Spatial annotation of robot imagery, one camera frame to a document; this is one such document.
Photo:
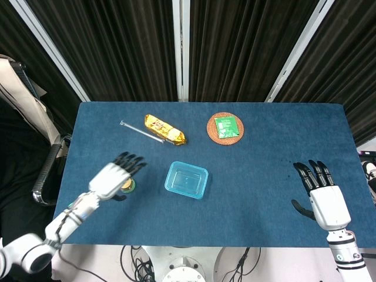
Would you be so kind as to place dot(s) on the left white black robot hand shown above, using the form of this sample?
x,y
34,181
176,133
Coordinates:
x,y
108,179

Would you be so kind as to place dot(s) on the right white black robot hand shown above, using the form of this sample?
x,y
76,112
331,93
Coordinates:
x,y
329,205

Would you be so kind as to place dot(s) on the translucent blue container lid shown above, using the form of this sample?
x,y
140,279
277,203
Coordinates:
x,y
171,176

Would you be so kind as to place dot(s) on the clear plastic container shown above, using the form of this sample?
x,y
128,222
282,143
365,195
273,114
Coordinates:
x,y
186,180

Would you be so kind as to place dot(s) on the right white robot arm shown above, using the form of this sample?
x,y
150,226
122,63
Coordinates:
x,y
345,252

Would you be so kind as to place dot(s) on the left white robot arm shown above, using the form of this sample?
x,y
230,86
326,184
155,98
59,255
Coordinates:
x,y
58,227

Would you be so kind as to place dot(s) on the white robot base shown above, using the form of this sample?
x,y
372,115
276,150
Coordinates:
x,y
183,264

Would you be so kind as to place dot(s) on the small jar with yellow lid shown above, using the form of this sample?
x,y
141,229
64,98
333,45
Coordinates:
x,y
131,186

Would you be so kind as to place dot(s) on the white black sneaker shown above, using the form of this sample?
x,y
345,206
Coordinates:
x,y
369,169

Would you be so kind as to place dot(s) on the clear glass tube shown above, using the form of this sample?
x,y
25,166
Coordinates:
x,y
141,131

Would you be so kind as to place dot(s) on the black office chair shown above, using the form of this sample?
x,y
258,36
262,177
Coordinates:
x,y
45,176

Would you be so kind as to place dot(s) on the yellow snack packet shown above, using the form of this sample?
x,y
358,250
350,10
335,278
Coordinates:
x,y
163,129

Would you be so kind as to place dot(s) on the blue table cloth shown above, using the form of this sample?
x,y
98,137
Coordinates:
x,y
235,182

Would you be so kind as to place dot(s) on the round woven brown coaster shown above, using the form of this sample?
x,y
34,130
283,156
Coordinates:
x,y
212,135

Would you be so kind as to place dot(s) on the beige jacket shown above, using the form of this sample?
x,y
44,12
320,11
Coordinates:
x,y
17,91

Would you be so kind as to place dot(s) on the green square packet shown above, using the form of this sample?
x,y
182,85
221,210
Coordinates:
x,y
226,127

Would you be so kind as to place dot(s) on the black pleated curtain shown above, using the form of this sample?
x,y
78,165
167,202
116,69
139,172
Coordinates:
x,y
17,38
235,44
117,44
352,58

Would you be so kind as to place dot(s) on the white frame post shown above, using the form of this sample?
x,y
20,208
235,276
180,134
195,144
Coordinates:
x,y
50,50
180,50
299,50

